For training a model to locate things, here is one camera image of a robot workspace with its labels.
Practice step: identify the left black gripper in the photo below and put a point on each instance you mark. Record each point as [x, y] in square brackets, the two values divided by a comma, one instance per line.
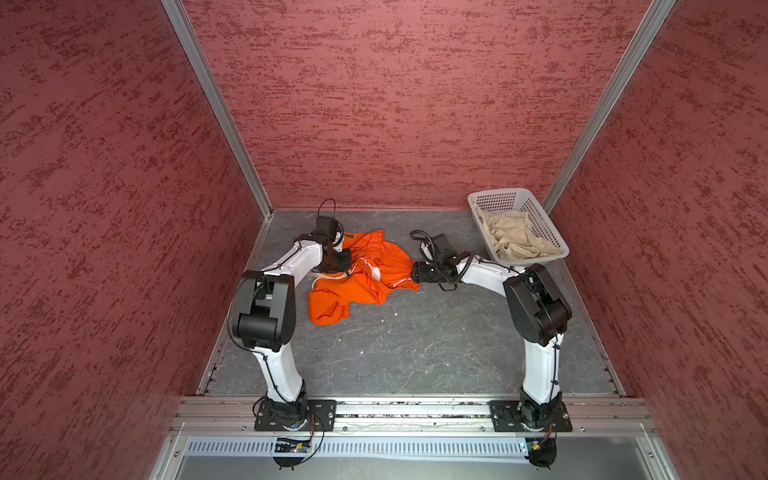
[345, 264]

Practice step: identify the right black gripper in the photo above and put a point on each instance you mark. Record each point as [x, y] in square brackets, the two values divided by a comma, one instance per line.
[420, 273]

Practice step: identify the orange shorts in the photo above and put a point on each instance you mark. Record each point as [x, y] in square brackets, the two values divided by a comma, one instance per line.
[378, 269]

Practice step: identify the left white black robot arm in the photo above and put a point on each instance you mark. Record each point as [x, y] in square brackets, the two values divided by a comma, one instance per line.
[262, 319]

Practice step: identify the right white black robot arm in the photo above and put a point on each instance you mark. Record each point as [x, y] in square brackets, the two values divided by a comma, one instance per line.
[539, 313]

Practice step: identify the beige shorts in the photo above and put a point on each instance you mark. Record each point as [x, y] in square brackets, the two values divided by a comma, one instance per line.
[511, 236]

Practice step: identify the white plastic laundry basket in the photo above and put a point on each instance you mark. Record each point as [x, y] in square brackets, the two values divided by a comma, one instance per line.
[518, 199]

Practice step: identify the left small circuit board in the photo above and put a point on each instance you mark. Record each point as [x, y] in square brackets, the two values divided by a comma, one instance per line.
[293, 446]

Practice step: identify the small circuit board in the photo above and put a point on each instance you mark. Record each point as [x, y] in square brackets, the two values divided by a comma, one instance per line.
[293, 446]
[535, 446]

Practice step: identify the right small circuit board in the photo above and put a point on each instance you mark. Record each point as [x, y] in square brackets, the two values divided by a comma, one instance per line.
[535, 446]

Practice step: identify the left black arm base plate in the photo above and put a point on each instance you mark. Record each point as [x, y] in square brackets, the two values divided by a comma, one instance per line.
[316, 415]

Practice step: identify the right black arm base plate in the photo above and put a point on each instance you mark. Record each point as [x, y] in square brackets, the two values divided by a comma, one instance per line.
[529, 417]

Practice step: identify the left aluminium corner post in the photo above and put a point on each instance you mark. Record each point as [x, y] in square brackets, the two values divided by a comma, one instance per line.
[192, 47]

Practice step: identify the aluminium corner post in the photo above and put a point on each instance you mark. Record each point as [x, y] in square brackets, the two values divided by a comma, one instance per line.
[192, 47]
[648, 28]

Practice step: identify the white slotted cable duct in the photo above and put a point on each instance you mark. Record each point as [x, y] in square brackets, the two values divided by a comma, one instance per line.
[505, 449]

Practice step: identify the aluminium front rail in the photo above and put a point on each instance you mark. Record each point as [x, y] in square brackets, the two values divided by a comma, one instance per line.
[458, 415]

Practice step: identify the right aluminium corner post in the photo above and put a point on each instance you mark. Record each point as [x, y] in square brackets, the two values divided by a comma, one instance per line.
[648, 28]

